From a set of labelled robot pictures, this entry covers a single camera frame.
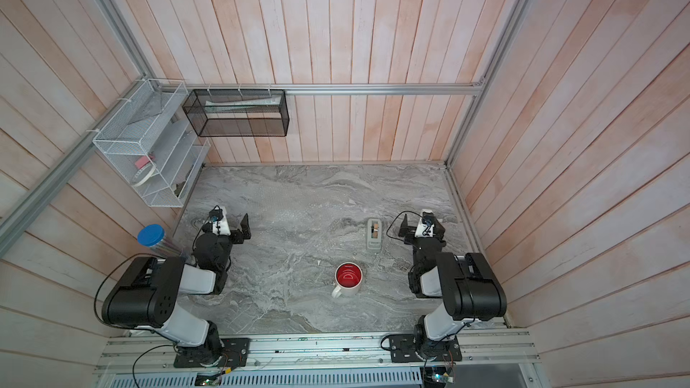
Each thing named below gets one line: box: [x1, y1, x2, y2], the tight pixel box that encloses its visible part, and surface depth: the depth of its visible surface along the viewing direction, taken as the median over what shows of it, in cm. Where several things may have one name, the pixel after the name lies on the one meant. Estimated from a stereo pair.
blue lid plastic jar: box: [136, 223, 183, 256], surface depth 78 cm
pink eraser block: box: [134, 155, 151, 170], surface depth 83 cm
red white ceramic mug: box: [331, 261, 363, 299], surface depth 83 cm
